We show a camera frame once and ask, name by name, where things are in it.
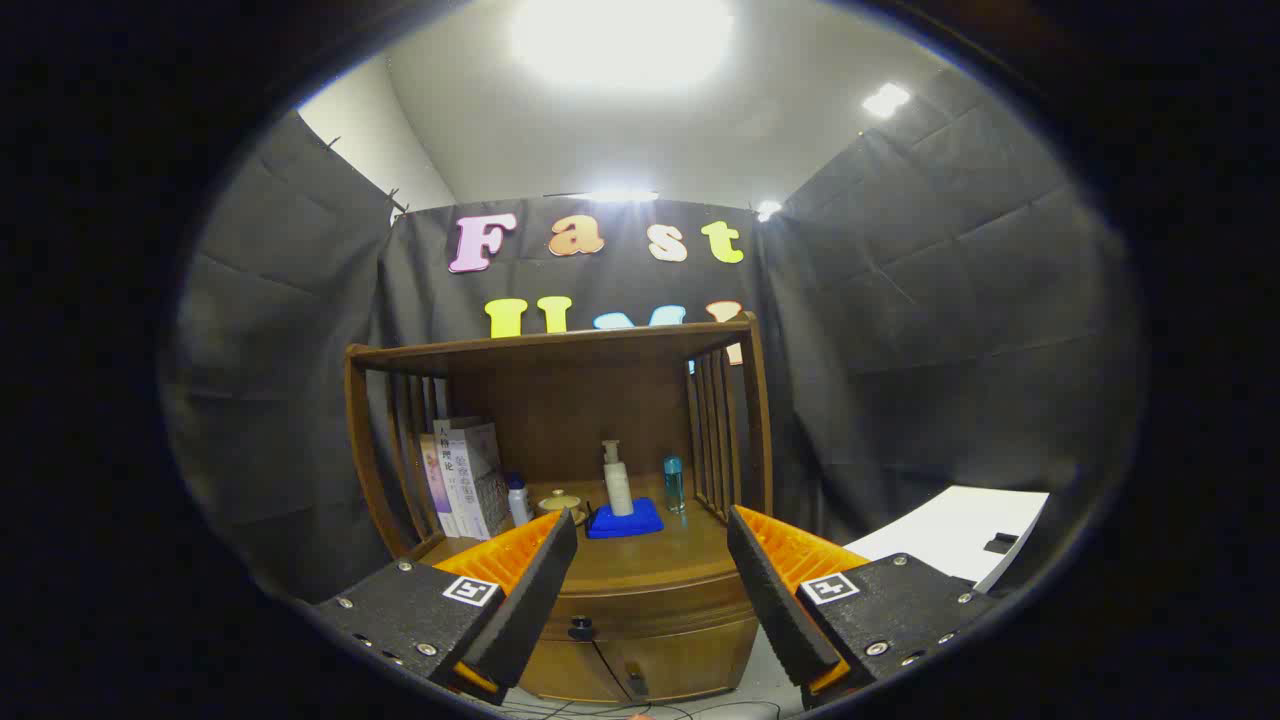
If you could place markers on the white pump bottle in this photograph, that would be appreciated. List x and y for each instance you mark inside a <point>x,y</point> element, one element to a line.
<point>619,490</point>

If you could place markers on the small ceiling lamp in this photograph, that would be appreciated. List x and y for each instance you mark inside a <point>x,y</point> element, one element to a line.
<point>886,98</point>
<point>620,196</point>
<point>768,209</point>

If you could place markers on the yellow lidded teacup with saucer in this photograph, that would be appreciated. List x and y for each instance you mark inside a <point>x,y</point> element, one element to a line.
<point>558,503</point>

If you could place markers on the plain white book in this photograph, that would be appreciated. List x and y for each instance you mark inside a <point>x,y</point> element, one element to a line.
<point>457,480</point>

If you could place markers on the white bottle with blue cap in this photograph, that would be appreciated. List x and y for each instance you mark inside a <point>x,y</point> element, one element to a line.
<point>519,505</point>

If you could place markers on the blue folded cloth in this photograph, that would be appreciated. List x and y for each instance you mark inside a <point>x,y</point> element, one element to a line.
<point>625,527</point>

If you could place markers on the white patterned book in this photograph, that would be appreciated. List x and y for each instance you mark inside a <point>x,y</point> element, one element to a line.
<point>485,480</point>

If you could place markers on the brown wooden cabinet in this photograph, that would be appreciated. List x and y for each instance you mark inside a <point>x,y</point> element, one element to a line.
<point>570,400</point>

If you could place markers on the wooden countertop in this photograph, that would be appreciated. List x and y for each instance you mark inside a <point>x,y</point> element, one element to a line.
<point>650,560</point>

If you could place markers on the wooden drawer with black knob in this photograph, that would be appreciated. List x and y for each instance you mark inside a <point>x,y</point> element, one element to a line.
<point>660,610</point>

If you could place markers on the clear blue bottle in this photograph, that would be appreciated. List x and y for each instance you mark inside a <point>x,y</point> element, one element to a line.
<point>674,488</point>

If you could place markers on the purple book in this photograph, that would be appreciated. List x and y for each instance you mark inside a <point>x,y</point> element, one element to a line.
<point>437,490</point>

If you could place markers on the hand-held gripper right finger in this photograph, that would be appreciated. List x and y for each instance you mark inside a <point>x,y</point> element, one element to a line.
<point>775,600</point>

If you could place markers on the large ceiling lamp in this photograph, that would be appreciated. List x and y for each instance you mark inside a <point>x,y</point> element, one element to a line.
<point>620,40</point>

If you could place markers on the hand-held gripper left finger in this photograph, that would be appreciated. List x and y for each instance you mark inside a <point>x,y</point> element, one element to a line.
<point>530,600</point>

